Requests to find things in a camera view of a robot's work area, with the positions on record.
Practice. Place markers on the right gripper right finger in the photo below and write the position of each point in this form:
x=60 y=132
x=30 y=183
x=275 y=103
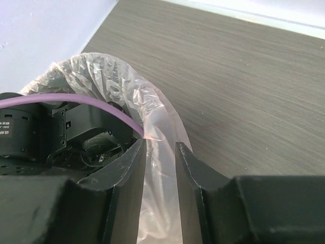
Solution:
x=247 y=208

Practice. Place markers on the pink plastic trash bag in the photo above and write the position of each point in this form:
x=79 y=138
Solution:
x=108 y=78

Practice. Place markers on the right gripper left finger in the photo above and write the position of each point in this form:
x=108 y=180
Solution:
x=103 y=207

